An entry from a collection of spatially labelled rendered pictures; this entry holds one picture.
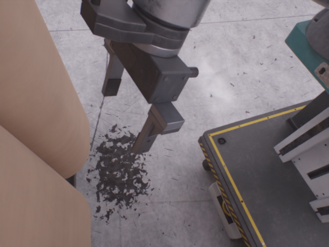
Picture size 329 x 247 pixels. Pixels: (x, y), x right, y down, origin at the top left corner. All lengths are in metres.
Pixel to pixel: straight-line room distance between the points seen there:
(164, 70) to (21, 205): 0.38
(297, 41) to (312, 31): 0.05
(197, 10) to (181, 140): 1.23
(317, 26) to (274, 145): 0.70
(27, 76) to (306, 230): 1.12
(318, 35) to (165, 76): 0.47
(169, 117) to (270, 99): 1.58
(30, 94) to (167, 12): 0.50
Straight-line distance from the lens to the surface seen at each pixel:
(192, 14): 0.27
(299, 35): 0.72
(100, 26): 0.25
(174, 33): 0.28
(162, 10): 0.26
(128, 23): 0.25
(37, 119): 0.76
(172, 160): 1.41
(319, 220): 1.23
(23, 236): 0.54
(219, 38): 2.10
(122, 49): 0.34
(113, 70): 0.40
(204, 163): 1.31
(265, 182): 1.16
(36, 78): 0.69
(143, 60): 0.29
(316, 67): 0.70
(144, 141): 0.34
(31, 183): 0.56
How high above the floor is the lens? 1.32
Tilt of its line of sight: 60 degrees down
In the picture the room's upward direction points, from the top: 8 degrees clockwise
